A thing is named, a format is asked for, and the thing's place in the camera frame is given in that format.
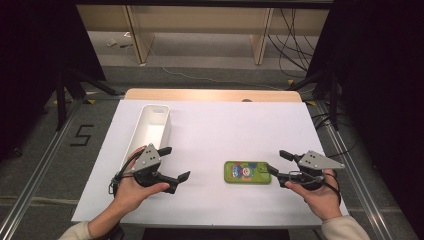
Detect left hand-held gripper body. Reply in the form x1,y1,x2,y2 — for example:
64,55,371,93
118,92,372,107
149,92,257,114
132,143,168,188

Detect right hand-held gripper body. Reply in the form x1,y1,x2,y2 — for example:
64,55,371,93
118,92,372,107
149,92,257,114
288,150,346,192

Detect white plastic bin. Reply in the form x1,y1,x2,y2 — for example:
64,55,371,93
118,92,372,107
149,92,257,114
119,104,172,175

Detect green cartoon phone case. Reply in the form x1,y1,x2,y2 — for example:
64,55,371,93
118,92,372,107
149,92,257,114
223,160,273,185

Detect person's left hand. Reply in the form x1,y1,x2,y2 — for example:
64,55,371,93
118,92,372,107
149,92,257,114
114,145,171,215

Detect person's right hand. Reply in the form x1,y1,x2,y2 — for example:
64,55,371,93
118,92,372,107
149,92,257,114
285,168,343,222

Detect white table cover sheet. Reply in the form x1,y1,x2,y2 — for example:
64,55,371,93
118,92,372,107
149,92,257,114
71,99,349,228

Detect black metal stand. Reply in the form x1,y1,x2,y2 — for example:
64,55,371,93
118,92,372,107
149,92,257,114
288,68,342,132
54,66,126,132

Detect dark curtain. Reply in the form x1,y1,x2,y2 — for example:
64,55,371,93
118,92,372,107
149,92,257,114
305,0,424,234
0,0,107,163

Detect left hand-held gripper cable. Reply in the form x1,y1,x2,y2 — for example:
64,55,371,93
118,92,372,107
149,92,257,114
107,148,144,240

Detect aluminium floor rail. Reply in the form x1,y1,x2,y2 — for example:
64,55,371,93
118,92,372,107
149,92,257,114
0,98,84,240
316,101,397,240

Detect black floor cables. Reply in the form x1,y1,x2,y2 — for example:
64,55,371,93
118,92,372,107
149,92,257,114
311,111,358,160

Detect bundle of black hanging cables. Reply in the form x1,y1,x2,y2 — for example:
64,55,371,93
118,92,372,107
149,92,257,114
267,8,317,80

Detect beige wooden desk frame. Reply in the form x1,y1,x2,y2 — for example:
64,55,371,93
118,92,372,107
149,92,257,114
76,4,332,66

